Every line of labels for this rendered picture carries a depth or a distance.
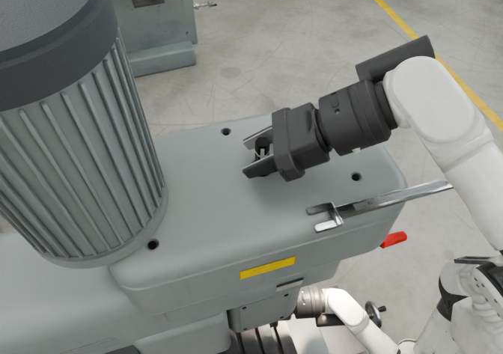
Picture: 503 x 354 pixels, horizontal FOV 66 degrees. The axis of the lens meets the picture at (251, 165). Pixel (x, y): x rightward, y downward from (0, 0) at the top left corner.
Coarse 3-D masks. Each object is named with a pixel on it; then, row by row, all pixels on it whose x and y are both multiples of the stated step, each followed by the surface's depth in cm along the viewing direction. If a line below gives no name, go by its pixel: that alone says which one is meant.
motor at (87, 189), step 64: (0, 0) 31; (64, 0) 31; (0, 64) 27; (64, 64) 30; (128, 64) 40; (0, 128) 31; (64, 128) 33; (128, 128) 40; (0, 192) 37; (64, 192) 38; (128, 192) 44; (64, 256) 47
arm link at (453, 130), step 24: (408, 72) 45; (432, 72) 44; (408, 96) 45; (432, 96) 44; (456, 96) 42; (408, 120) 45; (432, 120) 43; (456, 120) 42; (480, 120) 42; (432, 144) 44; (456, 144) 43; (480, 144) 43
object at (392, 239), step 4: (400, 232) 74; (404, 232) 74; (388, 236) 73; (392, 236) 73; (396, 236) 73; (400, 236) 74; (404, 236) 74; (384, 240) 73; (388, 240) 73; (392, 240) 73; (396, 240) 73; (400, 240) 74; (404, 240) 74; (384, 244) 73; (388, 244) 73; (392, 244) 73
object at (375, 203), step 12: (444, 180) 59; (396, 192) 57; (408, 192) 57; (420, 192) 57; (432, 192) 57; (324, 204) 56; (348, 204) 56; (360, 204) 56; (372, 204) 56; (384, 204) 56; (336, 216) 55; (348, 216) 55; (324, 228) 53
